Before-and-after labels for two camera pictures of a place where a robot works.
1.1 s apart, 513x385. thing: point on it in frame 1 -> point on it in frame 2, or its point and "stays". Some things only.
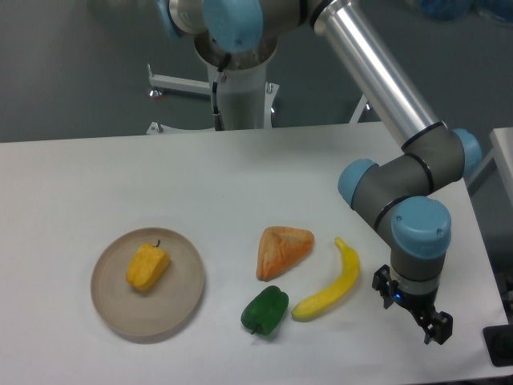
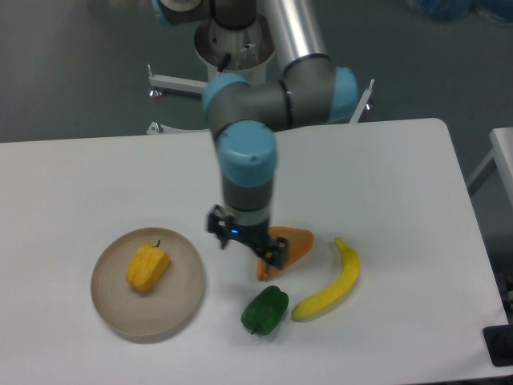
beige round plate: (169, 305) stays
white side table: (502, 151) stays
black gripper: (419, 304) -> (250, 227)
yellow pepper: (147, 265) stays
